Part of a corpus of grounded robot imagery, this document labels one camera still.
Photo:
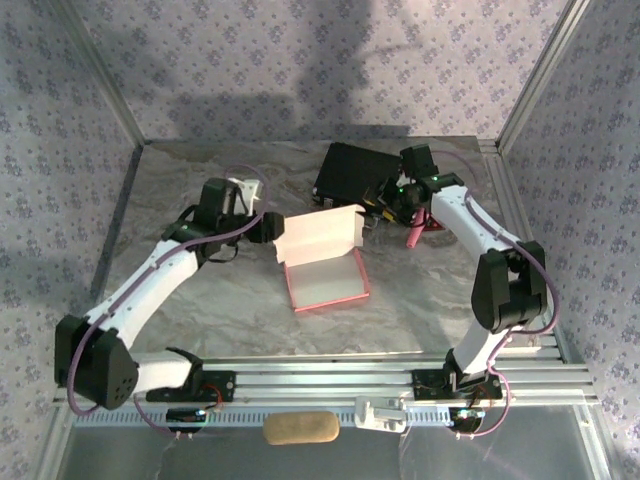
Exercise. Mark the black right controller board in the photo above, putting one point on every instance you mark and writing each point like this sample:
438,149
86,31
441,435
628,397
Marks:
465,417

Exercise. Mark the aluminium side rail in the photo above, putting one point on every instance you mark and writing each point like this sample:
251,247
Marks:
123,200
507,200

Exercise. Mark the pink toy microphone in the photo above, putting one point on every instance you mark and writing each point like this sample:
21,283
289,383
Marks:
417,227

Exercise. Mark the black controller board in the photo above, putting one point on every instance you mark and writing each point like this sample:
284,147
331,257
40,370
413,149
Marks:
182,415
465,417

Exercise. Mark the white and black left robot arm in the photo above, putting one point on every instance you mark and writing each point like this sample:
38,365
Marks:
150,290

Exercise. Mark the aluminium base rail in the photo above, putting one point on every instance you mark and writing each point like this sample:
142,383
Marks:
325,385

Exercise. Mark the pink paper box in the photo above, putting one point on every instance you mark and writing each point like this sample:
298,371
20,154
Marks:
325,280

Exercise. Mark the black briefcase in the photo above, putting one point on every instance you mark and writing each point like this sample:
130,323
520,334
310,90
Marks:
350,172

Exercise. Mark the white plastic clamp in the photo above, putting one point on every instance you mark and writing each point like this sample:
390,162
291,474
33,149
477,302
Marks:
380,414

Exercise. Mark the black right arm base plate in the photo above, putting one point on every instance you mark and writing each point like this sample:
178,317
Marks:
425,387

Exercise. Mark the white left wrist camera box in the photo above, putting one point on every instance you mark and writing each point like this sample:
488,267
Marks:
247,190

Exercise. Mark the red triangle card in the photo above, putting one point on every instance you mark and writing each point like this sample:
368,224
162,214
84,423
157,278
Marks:
434,226

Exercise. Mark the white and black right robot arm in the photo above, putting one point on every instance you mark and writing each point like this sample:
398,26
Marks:
465,225

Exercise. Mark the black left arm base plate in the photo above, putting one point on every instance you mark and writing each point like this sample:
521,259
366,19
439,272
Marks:
225,385

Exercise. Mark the aluminium frame post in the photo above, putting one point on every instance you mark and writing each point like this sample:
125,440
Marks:
542,75
104,75

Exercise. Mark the black left controller board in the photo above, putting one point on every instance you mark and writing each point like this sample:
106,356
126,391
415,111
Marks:
182,415

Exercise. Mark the tan oblong sponge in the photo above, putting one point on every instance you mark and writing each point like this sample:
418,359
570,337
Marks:
300,428

